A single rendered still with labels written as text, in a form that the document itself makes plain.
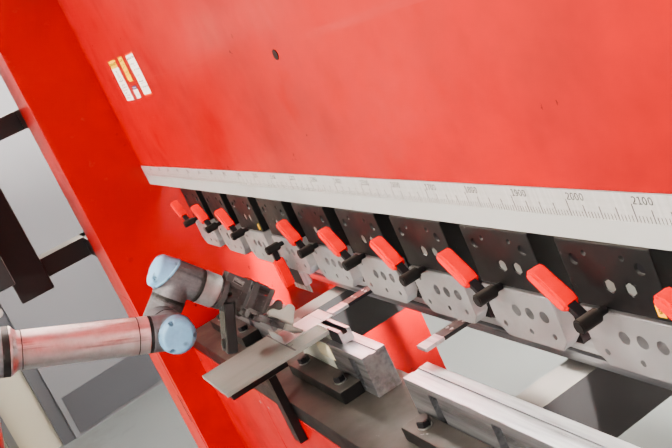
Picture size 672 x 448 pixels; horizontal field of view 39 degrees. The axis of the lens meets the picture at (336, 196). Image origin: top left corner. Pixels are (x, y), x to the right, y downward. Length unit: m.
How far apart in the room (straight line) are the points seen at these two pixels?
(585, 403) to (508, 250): 0.64
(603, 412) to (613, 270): 0.79
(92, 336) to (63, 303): 3.35
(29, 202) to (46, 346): 3.33
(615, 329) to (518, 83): 0.29
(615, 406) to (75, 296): 3.83
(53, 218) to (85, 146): 2.36
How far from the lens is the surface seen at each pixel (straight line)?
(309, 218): 1.73
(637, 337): 1.07
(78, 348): 1.87
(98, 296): 5.27
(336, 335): 2.06
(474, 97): 1.07
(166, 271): 2.01
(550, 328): 1.19
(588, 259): 1.05
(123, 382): 5.37
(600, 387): 1.78
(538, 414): 1.51
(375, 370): 1.96
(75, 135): 2.84
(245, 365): 2.12
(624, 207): 0.96
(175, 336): 1.88
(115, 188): 2.86
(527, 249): 1.14
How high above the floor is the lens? 1.72
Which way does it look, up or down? 13 degrees down
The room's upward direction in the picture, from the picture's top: 25 degrees counter-clockwise
